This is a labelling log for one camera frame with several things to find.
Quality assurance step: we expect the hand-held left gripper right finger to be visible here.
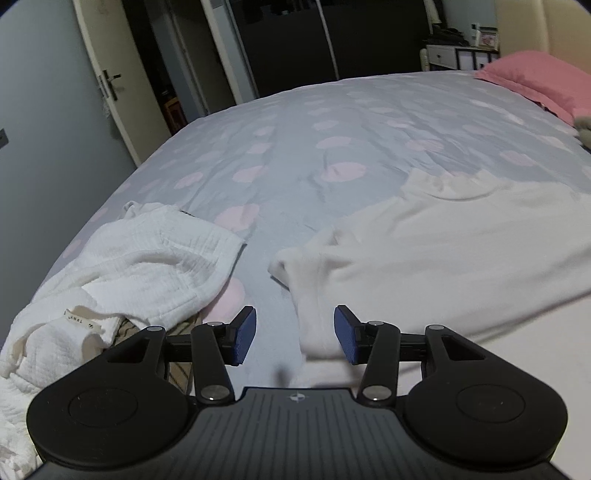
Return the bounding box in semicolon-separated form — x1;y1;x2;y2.
334;305;486;408

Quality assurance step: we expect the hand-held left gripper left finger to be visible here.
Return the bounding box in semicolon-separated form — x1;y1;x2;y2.
105;305;257;408

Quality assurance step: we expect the white fleece sweater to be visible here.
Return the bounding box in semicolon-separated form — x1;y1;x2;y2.
268;167;591;386

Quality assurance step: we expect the white crinkled muslin garment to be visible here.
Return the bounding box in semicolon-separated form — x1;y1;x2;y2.
0;200;247;467

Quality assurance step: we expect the brown striped garment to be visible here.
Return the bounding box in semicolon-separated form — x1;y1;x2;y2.
117;314;206;398

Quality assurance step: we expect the bed with pink-dotted sheet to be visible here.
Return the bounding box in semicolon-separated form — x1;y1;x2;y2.
44;69;591;388

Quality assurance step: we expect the orange wooden stool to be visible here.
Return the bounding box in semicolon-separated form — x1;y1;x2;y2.
164;97;188;131

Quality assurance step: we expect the grey hallway door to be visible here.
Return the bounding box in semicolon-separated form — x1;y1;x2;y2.
173;0;206;116

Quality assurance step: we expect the white nightstand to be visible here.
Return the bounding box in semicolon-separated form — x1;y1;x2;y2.
425;44;502;72

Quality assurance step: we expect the black sliding wardrobe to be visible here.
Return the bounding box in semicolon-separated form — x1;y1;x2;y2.
228;0;437;100

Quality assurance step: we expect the cream bedroom door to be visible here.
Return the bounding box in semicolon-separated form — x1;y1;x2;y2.
73;0;169;168

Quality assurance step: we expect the dark bundle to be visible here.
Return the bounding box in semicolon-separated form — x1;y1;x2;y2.
429;25;467;47

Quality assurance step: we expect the beige blanket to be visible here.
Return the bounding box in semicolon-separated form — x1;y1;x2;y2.
573;114;591;151

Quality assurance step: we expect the pink pillow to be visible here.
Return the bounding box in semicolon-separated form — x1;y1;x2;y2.
475;51;591;124

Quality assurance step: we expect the cream padded headboard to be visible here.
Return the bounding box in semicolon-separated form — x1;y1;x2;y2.
494;0;591;77

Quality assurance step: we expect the black door handle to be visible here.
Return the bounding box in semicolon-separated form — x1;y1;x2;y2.
98;69;122;100

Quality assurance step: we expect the white door frame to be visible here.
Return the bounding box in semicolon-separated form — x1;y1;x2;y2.
201;0;259;104

